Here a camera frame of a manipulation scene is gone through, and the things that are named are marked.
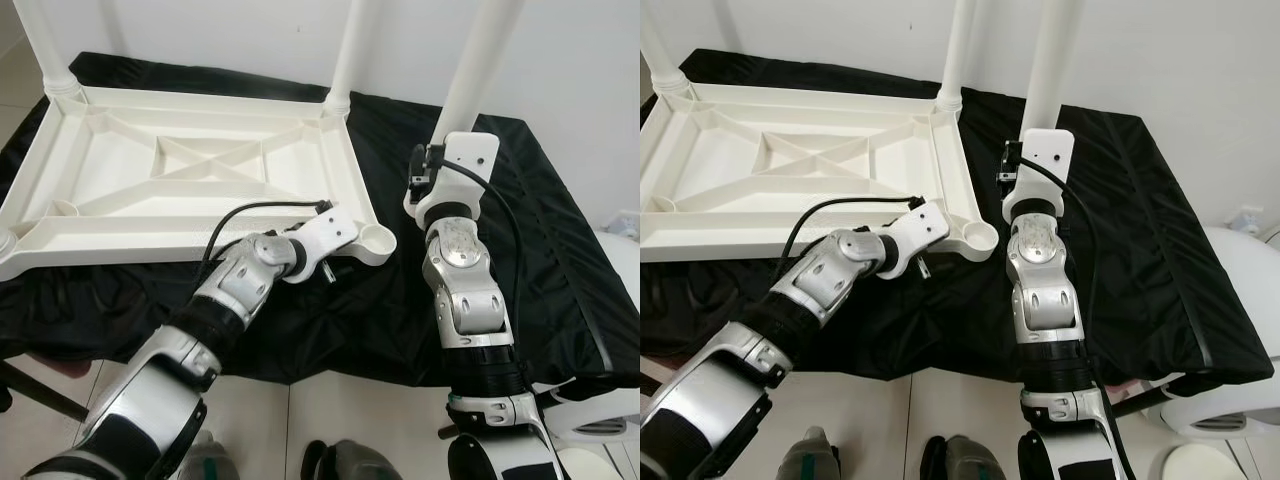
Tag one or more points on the white plastic children table top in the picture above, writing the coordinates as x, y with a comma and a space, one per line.
700, 155
100, 160

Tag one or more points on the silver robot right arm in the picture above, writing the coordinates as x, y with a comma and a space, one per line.
465, 290
1040, 290

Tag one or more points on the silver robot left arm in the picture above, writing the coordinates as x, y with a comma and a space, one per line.
830, 270
240, 275

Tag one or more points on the black table cloth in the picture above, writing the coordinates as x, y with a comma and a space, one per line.
540, 250
1130, 250

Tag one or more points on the grey robot right leg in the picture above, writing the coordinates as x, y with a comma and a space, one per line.
352, 463
965, 460

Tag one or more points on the white floor fan heater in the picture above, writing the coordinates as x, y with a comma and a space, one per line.
600, 415
1230, 418

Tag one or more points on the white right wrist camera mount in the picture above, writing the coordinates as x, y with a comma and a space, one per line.
1050, 155
470, 160

